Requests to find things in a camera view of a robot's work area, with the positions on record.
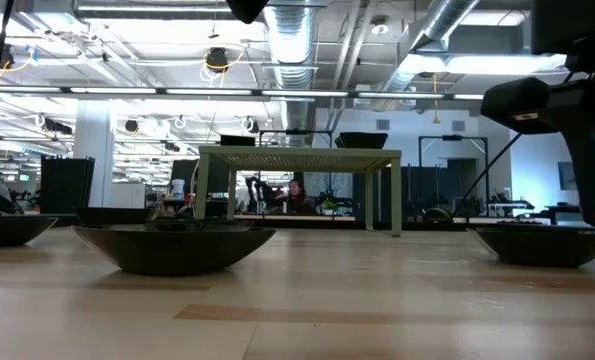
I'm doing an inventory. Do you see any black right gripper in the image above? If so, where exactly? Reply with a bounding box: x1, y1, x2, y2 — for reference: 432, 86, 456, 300
480, 0, 595, 227

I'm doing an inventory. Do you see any black glossy leaf-shaped plate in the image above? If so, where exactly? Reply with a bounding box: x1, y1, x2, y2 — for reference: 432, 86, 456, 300
73, 222, 277, 277
469, 224, 595, 269
0, 214, 59, 249

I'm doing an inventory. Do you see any long ceiling light strip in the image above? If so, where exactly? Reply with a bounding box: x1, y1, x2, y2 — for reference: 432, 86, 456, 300
0, 85, 486, 102

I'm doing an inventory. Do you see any pale green perforated metal shelf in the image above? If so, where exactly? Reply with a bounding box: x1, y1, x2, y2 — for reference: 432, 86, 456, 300
195, 145, 403, 238

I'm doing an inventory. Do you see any black background monitor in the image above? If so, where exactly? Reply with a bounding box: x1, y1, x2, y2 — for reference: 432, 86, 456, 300
170, 158, 231, 195

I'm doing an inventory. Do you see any white column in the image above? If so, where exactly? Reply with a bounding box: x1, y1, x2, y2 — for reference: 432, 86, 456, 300
73, 107, 116, 209

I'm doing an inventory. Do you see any small green potted plant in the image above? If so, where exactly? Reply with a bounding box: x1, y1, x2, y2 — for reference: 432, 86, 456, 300
319, 189, 341, 212

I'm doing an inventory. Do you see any wall monitor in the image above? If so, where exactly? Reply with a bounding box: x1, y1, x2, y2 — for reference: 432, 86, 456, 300
556, 160, 578, 192

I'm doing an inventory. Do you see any silver ventilation duct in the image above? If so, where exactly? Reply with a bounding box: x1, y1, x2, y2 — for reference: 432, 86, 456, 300
262, 0, 319, 147
376, 0, 481, 109

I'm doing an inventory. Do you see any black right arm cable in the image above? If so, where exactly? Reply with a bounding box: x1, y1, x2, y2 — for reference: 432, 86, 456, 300
450, 132, 523, 218

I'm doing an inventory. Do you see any black gantry frame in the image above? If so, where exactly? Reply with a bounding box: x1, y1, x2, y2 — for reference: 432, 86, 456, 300
417, 133, 490, 206

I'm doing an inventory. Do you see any yellow hanging cord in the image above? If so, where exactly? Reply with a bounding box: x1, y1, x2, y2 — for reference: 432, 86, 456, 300
431, 72, 442, 125

